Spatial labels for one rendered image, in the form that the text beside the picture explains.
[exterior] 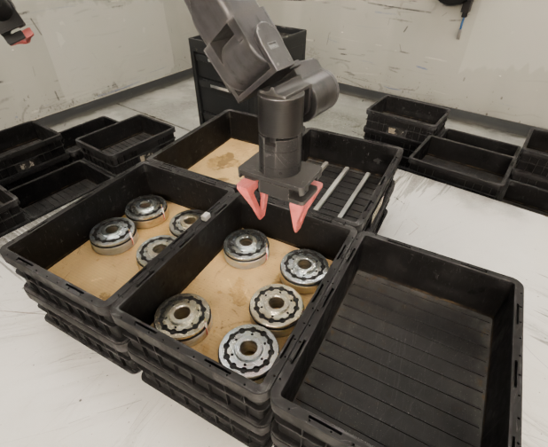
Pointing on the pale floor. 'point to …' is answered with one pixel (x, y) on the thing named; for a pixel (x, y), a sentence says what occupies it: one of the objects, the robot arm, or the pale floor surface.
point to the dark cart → (209, 81)
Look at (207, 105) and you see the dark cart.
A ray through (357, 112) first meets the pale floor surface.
